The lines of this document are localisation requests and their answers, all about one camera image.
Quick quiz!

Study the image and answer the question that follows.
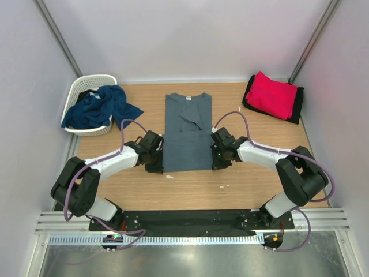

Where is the grey-blue t shirt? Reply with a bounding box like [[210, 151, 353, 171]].
[[163, 93, 213, 172]]

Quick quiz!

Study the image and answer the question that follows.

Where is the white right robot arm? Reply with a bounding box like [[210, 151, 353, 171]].
[[211, 128, 329, 229]]

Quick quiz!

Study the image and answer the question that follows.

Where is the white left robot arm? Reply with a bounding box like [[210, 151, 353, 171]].
[[51, 130, 164, 231]]

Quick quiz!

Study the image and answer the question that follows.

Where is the navy blue t shirt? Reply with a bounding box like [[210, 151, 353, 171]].
[[61, 85, 144, 129]]

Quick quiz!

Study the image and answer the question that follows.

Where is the folded pink t shirt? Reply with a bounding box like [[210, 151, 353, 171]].
[[245, 71, 298, 120]]

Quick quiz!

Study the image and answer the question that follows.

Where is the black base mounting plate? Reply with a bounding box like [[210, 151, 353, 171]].
[[89, 209, 295, 237]]

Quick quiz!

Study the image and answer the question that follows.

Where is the folded black t shirt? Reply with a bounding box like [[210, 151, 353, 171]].
[[242, 74, 304, 125]]

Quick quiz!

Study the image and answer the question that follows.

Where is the black garment in basket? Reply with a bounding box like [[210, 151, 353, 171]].
[[76, 89, 100, 104]]

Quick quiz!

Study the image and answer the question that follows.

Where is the white perforated laundry basket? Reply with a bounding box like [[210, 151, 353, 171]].
[[61, 74, 117, 136]]

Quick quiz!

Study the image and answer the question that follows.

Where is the white slotted cable duct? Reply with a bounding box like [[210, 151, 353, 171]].
[[48, 233, 264, 246]]

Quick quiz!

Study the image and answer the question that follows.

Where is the aluminium frame rail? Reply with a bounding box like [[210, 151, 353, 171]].
[[34, 208, 351, 235]]

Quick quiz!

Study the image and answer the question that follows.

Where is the right aluminium corner post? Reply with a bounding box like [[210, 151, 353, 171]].
[[288, 0, 342, 84]]

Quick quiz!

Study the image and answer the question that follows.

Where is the aluminium corner post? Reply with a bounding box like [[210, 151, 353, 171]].
[[33, 0, 83, 77], [288, 0, 342, 84]]

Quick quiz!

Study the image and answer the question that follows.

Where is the left aluminium corner post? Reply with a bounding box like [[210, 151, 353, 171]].
[[33, 0, 83, 77]]

